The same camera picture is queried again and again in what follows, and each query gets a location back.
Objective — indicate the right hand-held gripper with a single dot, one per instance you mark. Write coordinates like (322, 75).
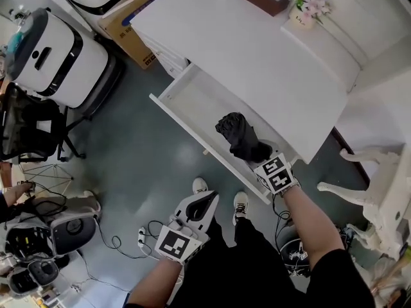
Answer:
(277, 175)

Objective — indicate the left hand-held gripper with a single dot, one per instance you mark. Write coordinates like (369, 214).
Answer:
(175, 244)

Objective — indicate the black umbrella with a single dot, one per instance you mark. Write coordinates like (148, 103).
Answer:
(241, 136)

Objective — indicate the white drawer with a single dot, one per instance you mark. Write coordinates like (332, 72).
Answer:
(192, 98)

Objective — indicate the person's left forearm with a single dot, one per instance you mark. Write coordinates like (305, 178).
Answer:
(154, 287)

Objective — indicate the person's right forearm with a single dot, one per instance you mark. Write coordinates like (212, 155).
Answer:
(311, 223)

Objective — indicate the white desk with drawer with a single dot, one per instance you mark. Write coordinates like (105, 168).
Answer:
(241, 50)

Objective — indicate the person's left white shoe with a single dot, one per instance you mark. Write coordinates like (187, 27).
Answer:
(199, 185)

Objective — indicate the person's white shoe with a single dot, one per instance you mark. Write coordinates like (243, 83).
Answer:
(240, 204)
(199, 185)

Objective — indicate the person's right white shoe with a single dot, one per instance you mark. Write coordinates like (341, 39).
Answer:
(240, 204)

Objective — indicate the white power strip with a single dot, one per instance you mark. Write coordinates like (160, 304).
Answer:
(141, 236)

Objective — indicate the person's black clothing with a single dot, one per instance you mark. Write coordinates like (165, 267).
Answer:
(244, 268)

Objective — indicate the black open equipment case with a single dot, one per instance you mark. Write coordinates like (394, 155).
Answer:
(293, 255)

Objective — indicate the ornate cream dressing table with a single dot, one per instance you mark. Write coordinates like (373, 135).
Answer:
(382, 204)

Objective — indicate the grey open equipment case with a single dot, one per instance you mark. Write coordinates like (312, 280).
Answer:
(74, 229)
(35, 274)

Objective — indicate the pink flower pot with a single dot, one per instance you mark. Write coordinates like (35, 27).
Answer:
(305, 14)

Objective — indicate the brown cardboard box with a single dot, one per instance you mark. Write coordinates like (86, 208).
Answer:
(135, 30)

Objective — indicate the black mesh office chair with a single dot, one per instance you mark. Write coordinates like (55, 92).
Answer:
(29, 130)

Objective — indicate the teal cloth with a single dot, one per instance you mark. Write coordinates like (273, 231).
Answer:
(14, 43)

